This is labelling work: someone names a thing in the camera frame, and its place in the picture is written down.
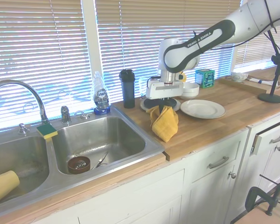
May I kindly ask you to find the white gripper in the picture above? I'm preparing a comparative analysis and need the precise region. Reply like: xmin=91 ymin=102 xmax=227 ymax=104
xmin=145 ymin=80 xmax=185 ymax=112

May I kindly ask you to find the yellow cloth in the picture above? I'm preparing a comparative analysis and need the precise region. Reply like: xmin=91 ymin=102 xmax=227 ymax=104
xmin=149 ymin=105 xmax=179 ymax=143

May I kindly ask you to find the dark green plate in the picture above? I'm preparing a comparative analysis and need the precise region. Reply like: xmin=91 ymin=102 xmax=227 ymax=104
xmin=144 ymin=98 xmax=178 ymax=109

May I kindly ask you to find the white dinner plate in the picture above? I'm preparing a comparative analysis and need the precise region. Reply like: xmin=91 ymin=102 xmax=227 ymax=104
xmin=180 ymin=99 xmax=226 ymax=119

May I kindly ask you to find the clear drinking glass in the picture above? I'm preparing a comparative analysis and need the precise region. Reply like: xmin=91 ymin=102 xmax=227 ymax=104
xmin=139 ymin=77 xmax=148 ymax=98

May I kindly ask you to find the black shaker bottle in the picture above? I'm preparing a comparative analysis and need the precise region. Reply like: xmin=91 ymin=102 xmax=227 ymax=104
xmin=119 ymin=69 xmax=137 ymax=109

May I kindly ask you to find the teal cardboard box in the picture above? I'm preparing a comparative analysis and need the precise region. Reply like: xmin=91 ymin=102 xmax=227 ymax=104
xmin=195 ymin=69 xmax=216 ymax=89

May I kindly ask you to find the clear dish soap bottle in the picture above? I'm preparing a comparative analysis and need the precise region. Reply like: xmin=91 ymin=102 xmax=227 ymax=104
xmin=93 ymin=71 xmax=112 ymax=116

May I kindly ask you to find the stainless steel double sink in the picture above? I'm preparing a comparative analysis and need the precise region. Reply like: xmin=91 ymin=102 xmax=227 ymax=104
xmin=0 ymin=107 xmax=165 ymax=207

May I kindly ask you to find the patterned white bowl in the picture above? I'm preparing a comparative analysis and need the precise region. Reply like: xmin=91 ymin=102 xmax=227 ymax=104
xmin=231 ymin=71 xmax=249 ymax=83

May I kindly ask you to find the white window blind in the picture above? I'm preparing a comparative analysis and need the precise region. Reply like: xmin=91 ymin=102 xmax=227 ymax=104
xmin=0 ymin=0 xmax=90 ymax=134
xmin=234 ymin=24 xmax=280 ymax=71
xmin=95 ymin=0 xmax=241 ymax=104

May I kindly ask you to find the wooden tray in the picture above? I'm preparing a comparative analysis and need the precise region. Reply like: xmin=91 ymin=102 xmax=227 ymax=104
xmin=218 ymin=73 xmax=280 ymax=95

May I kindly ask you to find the white base cabinet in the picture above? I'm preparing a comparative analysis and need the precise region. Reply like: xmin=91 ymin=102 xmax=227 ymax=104
xmin=0 ymin=109 xmax=280 ymax=224

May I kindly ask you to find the rolled white napkin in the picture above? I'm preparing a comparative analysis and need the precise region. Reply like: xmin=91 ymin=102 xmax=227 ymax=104
xmin=245 ymin=77 xmax=275 ymax=86

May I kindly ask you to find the metal whisk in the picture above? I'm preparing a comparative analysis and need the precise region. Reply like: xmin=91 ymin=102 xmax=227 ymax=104
xmin=74 ymin=160 xmax=88 ymax=170

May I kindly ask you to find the brown bowl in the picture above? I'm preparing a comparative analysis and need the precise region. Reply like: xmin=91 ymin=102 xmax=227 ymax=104
xmin=67 ymin=155 xmax=92 ymax=175

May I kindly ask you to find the yellow green sponge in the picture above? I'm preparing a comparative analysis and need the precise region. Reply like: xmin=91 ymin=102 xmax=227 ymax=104
xmin=36 ymin=123 xmax=59 ymax=141

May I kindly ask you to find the dark C-clamp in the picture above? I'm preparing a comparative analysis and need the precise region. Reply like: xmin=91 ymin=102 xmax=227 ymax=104
xmin=245 ymin=174 xmax=280 ymax=217

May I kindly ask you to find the chrome gooseneck faucet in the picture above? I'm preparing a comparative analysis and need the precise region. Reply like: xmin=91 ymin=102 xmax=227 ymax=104
xmin=0 ymin=79 xmax=50 ymax=126

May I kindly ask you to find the chrome sink knob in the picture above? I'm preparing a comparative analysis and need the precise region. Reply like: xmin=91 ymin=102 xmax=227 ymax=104
xmin=17 ymin=123 xmax=30 ymax=136

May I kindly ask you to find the yellow plastic cup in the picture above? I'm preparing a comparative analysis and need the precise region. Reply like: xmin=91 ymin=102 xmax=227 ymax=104
xmin=0 ymin=170 xmax=21 ymax=204

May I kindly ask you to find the long metal drawer handle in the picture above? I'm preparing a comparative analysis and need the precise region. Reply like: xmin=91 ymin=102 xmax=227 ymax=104
xmin=208 ymin=155 xmax=230 ymax=169

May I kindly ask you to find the chrome faucet handle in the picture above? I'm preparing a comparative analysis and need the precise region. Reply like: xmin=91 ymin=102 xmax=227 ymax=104
xmin=60 ymin=105 xmax=72 ymax=125

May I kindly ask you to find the black camera stand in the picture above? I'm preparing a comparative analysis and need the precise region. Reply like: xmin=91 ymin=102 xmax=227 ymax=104
xmin=257 ymin=29 xmax=280 ymax=104

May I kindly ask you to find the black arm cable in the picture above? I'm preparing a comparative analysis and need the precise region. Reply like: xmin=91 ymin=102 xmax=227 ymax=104
xmin=147 ymin=0 xmax=280 ymax=81

